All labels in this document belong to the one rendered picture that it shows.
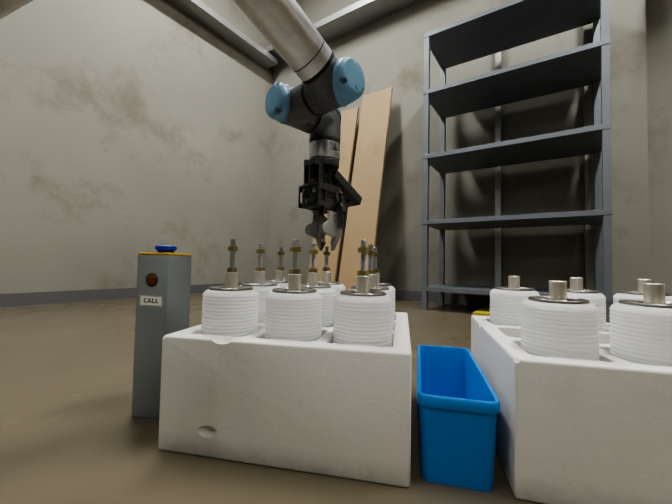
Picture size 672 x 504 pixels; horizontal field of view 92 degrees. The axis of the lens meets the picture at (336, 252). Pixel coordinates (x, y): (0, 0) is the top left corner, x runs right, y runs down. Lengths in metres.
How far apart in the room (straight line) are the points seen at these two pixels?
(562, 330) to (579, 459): 0.16
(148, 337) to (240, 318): 0.22
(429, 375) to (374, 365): 0.34
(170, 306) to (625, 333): 0.74
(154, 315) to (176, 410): 0.19
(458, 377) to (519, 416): 0.30
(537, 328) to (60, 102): 2.98
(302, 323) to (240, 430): 0.18
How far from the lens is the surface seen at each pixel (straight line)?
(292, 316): 0.53
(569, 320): 0.55
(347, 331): 0.51
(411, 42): 3.52
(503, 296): 0.77
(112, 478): 0.62
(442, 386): 0.81
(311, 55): 0.65
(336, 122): 0.83
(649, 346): 0.60
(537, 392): 0.52
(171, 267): 0.70
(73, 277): 2.90
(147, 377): 0.75
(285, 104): 0.74
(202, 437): 0.61
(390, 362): 0.48
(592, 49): 2.47
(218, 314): 0.58
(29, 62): 3.09
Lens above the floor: 0.30
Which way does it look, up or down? 2 degrees up
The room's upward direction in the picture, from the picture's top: 1 degrees clockwise
